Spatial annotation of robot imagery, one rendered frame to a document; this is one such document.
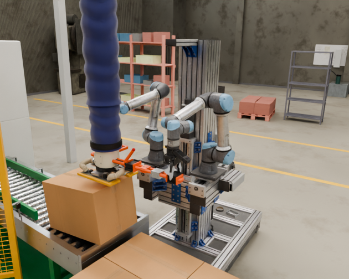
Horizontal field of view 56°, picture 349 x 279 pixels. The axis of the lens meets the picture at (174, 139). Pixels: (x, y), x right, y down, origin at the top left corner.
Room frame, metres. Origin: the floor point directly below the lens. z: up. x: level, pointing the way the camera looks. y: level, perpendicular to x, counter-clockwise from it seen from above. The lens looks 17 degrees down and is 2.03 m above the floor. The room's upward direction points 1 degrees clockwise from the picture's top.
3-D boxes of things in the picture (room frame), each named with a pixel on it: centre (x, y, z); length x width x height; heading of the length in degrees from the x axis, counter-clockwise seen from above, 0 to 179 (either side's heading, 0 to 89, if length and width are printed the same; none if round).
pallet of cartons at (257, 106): (9.05, -2.32, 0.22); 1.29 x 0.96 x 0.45; 150
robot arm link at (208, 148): (2.39, -0.28, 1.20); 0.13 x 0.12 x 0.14; 47
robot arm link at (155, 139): (2.66, 0.15, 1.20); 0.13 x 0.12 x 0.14; 27
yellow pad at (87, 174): (2.14, 0.54, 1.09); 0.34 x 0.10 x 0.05; 55
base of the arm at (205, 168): (2.39, -0.27, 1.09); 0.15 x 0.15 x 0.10
